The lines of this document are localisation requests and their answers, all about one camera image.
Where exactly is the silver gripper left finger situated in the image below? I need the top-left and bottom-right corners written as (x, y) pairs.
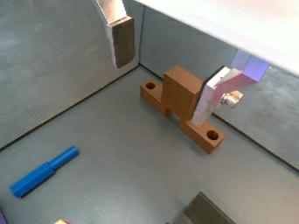
top-left (92, 0), bottom-right (136, 68)

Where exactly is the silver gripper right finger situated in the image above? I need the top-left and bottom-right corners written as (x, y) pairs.
top-left (190, 50), bottom-right (270, 126)

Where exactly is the brown T-shaped block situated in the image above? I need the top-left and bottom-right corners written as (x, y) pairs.
top-left (140, 66), bottom-right (224, 154)

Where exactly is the purple board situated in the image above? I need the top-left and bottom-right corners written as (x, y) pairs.
top-left (0, 210), bottom-right (6, 224)

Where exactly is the dark grey block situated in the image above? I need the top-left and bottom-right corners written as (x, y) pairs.
top-left (172, 192), bottom-right (236, 224)

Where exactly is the blue peg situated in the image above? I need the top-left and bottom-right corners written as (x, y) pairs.
top-left (9, 146), bottom-right (80, 198)

